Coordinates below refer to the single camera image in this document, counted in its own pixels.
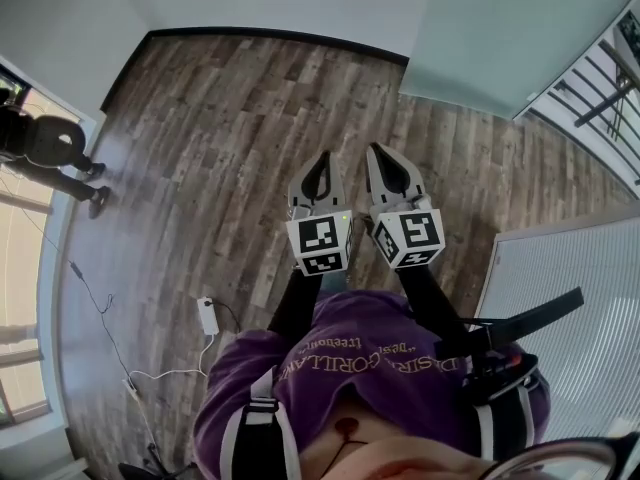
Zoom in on black-rimmed glasses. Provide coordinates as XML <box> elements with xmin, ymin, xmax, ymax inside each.
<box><xmin>478</xmin><ymin>431</ymin><xmax>640</xmax><ymax>480</ymax></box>

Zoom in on ribbed white panel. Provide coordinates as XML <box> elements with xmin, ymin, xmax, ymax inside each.
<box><xmin>473</xmin><ymin>213</ymin><xmax>640</xmax><ymax>450</ymax></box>

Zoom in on short black plug cable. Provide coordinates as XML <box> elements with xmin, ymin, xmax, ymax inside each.
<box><xmin>208</xmin><ymin>296</ymin><xmax>242</xmax><ymax>334</ymax></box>

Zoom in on black neck cord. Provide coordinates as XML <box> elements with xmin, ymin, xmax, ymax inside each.
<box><xmin>327</xmin><ymin>417</ymin><xmax>367</xmax><ymax>480</ymax></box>

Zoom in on white power strip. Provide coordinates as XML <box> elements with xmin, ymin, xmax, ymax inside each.
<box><xmin>195</xmin><ymin>295</ymin><xmax>222</xmax><ymax>337</ymax></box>

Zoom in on white cable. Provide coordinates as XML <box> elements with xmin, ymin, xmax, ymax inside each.
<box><xmin>124</xmin><ymin>333</ymin><xmax>217</xmax><ymax>394</ymax></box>

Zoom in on person's right forearm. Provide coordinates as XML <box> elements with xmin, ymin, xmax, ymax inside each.
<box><xmin>396</xmin><ymin>262</ymin><xmax>482</xmax><ymax>357</ymax></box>

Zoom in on black webbing strap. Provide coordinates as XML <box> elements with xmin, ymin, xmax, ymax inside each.
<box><xmin>462</xmin><ymin>286</ymin><xmax>585</xmax><ymax>355</ymax></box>

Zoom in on black and white harness strap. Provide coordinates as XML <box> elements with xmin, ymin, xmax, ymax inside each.
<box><xmin>462</xmin><ymin>350</ymin><xmax>542</xmax><ymax>463</ymax></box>
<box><xmin>218</xmin><ymin>365</ymin><xmax>303</xmax><ymax>480</ymax></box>

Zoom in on black metal railing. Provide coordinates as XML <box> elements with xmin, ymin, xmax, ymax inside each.
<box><xmin>524</xmin><ymin>15</ymin><xmax>640</xmax><ymax>185</ymax></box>

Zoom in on person's purple shirt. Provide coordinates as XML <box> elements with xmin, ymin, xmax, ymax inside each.
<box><xmin>191</xmin><ymin>289</ymin><xmax>552</xmax><ymax>480</ymax></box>

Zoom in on frosted glass door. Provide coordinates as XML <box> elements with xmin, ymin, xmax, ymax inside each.
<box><xmin>398</xmin><ymin>0</ymin><xmax>640</xmax><ymax>121</ymax></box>

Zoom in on black tripod stand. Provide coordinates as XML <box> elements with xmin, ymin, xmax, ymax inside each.
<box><xmin>116</xmin><ymin>442</ymin><xmax>197</xmax><ymax>480</ymax></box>

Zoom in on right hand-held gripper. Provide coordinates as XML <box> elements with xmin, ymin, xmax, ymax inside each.
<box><xmin>365</xmin><ymin>142</ymin><xmax>447</xmax><ymax>271</ymax></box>

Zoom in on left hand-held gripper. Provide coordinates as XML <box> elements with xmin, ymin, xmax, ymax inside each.
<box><xmin>285</xmin><ymin>150</ymin><xmax>356</xmax><ymax>278</ymax></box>

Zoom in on black baseboard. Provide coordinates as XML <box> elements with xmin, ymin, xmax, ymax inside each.
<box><xmin>99</xmin><ymin>26</ymin><xmax>411</xmax><ymax>114</ymax></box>

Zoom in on thin black cable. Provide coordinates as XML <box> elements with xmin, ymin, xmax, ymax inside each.
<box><xmin>0</xmin><ymin>165</ymin><xmax>137</xmax><ymax>385</ymax></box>

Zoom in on window frame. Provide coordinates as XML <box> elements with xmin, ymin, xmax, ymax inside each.
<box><xmin>0</xmin><ymin>57</ymin><xmax>99</xmax><ymax>429</ymax></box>

